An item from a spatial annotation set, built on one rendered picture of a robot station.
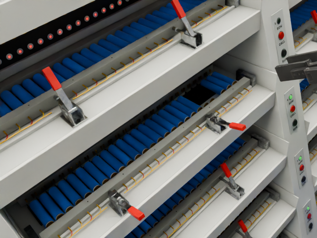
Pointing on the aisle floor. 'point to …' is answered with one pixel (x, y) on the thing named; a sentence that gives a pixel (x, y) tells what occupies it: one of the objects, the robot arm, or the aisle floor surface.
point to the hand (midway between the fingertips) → (300, 66)
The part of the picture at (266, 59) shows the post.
